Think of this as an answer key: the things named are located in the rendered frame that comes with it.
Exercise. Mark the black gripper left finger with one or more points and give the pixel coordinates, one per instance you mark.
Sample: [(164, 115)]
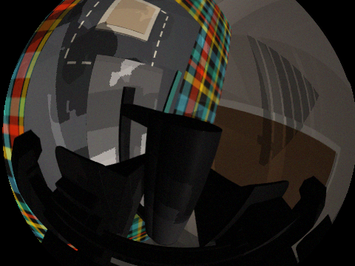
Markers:
[(119, 186)]

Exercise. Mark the teal flat trowel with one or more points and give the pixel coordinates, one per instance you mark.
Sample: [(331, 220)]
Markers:
[(171, 94)]

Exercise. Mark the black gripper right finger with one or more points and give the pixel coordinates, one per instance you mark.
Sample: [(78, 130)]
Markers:
[(222, 202)]

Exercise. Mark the beige square tile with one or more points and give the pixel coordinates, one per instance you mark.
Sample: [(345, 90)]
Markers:
[(133, 18)]

